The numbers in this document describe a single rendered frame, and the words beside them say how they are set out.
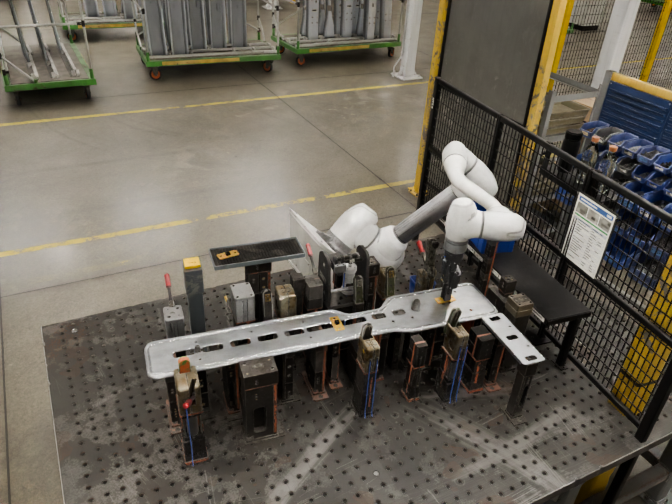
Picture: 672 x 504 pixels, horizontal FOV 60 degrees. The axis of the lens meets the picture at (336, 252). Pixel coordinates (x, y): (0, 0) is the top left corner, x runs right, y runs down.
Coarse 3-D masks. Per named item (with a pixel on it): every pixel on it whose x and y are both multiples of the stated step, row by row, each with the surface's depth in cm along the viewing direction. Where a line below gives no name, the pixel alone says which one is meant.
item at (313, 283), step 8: (312, 280) 236; (320, 280) 236; (312, 288) 233; (320, 288) 234; (304, 296) 239; (312, 296) 235; (320, 296) 236; (304, 304) 241; (312, 304) 237; (320, 304) 238; (304, 312) 245; (304, 352) 253
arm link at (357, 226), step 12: (360, 204) 293; (348, 216) 289; (360, 216) 288; (372, 216) 290; (336, 228) 291; (348, 228) 288; (360, 228) 288; (372, 228) 291; (348, 240) 289; (360, 240) 291; (372, 240) 292
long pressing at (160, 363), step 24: (456, 288) 250; (312, 312) 230; (336, 312) 231; (360, 312) 232; (384, 312) 233; (408, 312) 234; (432, 312) 235; (480, 312) 237; (192, 336) 215; (216, 336) 216; (240, 336) 216; (288, 336) 218; (312, 336) 219; (336, 336) 219; (168, 360) 204; (192, 360) 204; (216, 360) 205; (240, 360) 206
